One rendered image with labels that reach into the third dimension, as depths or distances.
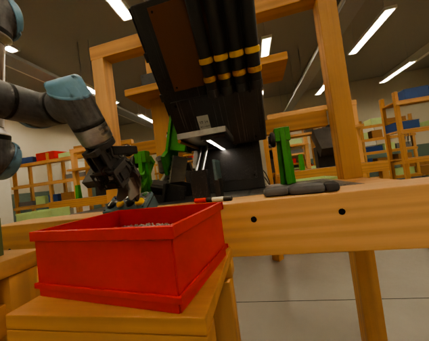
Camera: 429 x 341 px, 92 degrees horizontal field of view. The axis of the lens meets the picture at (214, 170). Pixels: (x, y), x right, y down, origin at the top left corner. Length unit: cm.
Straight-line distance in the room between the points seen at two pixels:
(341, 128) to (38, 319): 127
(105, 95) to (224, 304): 140
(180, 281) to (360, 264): 114
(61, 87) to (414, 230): 84
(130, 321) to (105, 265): 9
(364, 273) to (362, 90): 1152
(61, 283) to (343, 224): 61
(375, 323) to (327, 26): 152
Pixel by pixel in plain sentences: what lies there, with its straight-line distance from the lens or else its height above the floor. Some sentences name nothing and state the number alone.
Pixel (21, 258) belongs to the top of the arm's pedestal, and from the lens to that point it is 73.
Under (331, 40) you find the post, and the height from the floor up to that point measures 160.
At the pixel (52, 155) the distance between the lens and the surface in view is 710.
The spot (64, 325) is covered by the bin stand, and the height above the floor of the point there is 79.
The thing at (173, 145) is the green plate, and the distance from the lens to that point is 90.
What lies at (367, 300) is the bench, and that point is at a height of 27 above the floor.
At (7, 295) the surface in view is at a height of 77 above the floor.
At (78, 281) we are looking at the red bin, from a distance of 46.
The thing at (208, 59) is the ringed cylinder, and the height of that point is 133.
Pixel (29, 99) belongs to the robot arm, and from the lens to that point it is 60.
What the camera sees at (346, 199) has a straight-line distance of 62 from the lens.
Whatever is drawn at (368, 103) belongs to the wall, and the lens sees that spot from 1250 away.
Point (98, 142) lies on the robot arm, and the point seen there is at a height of 109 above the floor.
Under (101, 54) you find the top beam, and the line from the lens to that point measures 173.
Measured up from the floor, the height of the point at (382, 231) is 80.
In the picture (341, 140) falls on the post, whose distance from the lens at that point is 126.
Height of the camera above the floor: 98
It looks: 2 degrees up
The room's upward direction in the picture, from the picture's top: 7 degrees counter-clockwise
